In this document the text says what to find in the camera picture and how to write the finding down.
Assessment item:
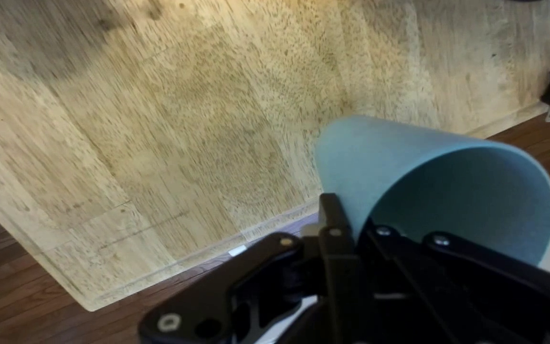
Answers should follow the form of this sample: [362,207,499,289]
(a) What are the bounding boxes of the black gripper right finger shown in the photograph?
[356,219,550,344]

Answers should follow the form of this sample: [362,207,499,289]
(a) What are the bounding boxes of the grey blue plastic cup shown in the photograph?
[312,115,550,268]

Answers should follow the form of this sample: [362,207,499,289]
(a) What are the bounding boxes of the wooden top kitchen island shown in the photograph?
[0,0,550,314]

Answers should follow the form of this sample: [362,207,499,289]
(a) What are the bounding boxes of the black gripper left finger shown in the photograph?
[135,192,379,344]

